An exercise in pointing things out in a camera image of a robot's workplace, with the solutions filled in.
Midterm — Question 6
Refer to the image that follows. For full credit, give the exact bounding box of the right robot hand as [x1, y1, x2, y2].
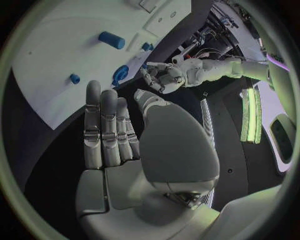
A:
[75, 79, 222, 240]

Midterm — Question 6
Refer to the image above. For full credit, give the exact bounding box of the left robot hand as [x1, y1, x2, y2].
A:
[139, 61, 187, 95]

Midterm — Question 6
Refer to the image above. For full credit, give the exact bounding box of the white task board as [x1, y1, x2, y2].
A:
[11, 0, 209, 131]

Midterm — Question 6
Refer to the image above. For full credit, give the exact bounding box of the blue gear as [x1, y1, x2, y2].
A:
[111, 64, 130, 89]

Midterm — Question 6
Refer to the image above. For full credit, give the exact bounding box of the blue cylinder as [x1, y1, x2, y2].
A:
[97, 31, 126, 50]

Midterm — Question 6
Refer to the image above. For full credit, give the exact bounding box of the cluttered equipment rack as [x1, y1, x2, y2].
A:
[176, 3, 250, 64]

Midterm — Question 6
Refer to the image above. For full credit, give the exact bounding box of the glowing light bar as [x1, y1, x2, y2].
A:
[238, 87, 263, 145]

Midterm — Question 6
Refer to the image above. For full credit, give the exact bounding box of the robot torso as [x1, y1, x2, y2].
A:
[198, 61, 299, 212]

